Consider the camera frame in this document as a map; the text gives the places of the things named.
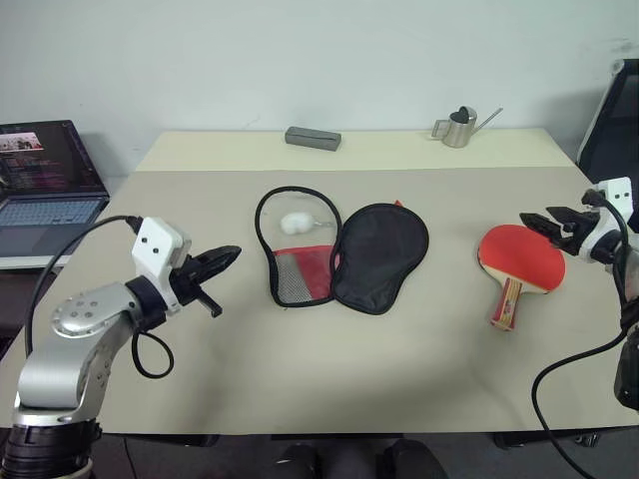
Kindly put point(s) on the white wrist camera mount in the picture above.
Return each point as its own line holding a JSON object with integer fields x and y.
{"x": 619, "y": 192}
{"x": 155, "y": 244}

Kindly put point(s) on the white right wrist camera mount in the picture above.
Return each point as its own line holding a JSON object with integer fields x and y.
{"x": 619, "y": 192}

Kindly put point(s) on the small metal watering can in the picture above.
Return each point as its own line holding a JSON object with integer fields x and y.
{"x": 459, "y": 132}

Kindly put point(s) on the red and black paddle case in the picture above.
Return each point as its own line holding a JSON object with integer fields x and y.
{"x": 379, "y": 259}

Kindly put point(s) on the white side desk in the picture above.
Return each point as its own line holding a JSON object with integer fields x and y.
{"x": 25, "y": 263}

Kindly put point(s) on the white fluffy pompom charm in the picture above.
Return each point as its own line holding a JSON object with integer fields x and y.
{"x": 292, "y": 223}

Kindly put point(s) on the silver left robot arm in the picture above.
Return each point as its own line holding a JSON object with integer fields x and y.
{"x": 65, "y": 379}

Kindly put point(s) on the black office chair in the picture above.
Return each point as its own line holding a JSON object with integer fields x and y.
{"x": 619, "y": 125}

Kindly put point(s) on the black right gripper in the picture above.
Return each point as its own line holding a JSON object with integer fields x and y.
{"x": 576, "y": 229}

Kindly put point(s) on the red table tennis paddle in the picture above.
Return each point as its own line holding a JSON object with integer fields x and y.
{"x": 519, "y": 254}

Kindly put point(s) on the open dark laptop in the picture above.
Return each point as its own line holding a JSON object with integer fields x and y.
{"x": 45, "y": 209}

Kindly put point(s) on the grey rectangular block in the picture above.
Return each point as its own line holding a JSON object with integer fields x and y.
{"x": 312, "y": 139}

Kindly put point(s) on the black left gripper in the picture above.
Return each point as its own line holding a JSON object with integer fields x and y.
{"x": 190, "y": 282}

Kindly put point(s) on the black table frame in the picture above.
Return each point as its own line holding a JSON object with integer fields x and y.
{"x": 524, "y": 439}

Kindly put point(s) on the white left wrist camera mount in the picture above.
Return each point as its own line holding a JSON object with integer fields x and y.
{"x": 155, "y": 244}

